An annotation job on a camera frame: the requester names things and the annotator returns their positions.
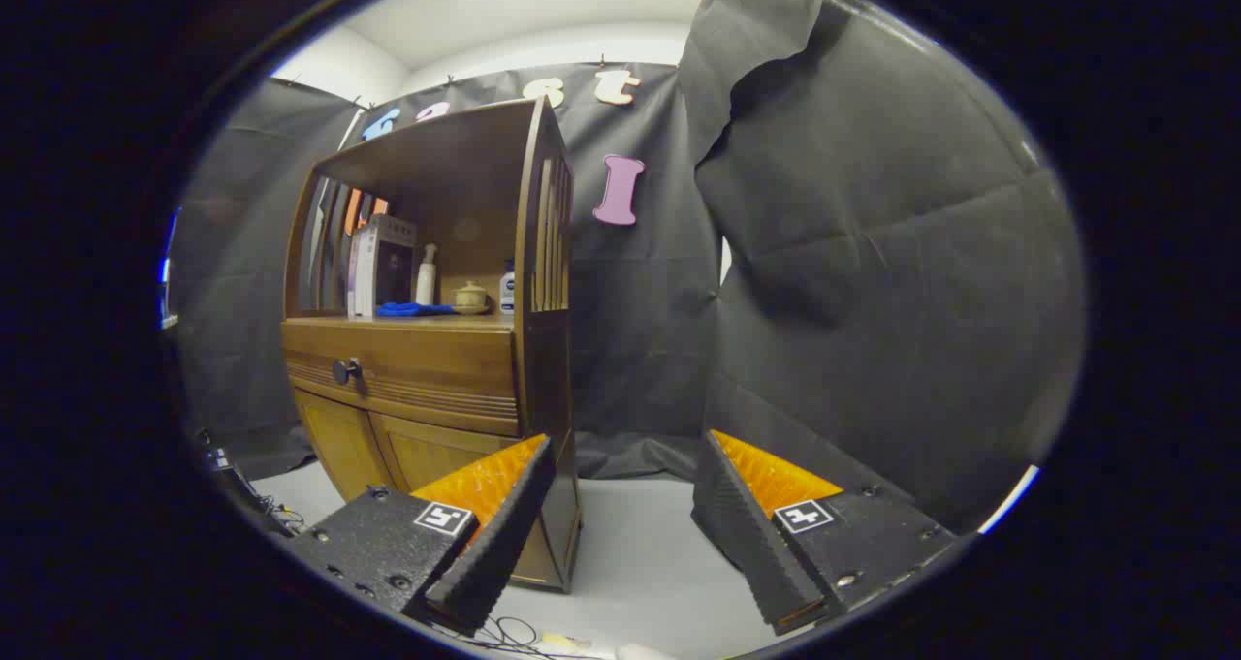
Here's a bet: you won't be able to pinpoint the wooden cabinet door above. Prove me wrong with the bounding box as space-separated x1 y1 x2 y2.
294 389 398 501
368 413 529 496

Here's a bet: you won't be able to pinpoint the brown wooden cabinet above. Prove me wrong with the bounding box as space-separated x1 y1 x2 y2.
281 95 583 593

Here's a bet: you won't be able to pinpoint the wooden drawer with black knob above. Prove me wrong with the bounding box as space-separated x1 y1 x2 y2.
283 323 522 438

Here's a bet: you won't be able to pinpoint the wooden countertop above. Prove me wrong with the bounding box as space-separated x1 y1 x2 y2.
286 313 515 331

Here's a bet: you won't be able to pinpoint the white book with dark cover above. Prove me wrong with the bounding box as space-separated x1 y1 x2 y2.
373 216 418 318

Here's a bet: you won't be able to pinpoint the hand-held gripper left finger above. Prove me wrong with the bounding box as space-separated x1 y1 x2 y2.
289 434 558 638

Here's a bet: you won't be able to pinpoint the black floor cables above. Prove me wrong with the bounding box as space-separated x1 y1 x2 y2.
427 616 583 657

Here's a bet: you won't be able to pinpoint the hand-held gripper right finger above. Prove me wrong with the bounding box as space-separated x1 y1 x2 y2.
690 429 959 638

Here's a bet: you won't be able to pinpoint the plain white book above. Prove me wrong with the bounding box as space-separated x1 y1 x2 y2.
357 224 379 319

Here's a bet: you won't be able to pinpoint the black floor equipment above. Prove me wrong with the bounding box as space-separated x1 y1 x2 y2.
194 427 302 535

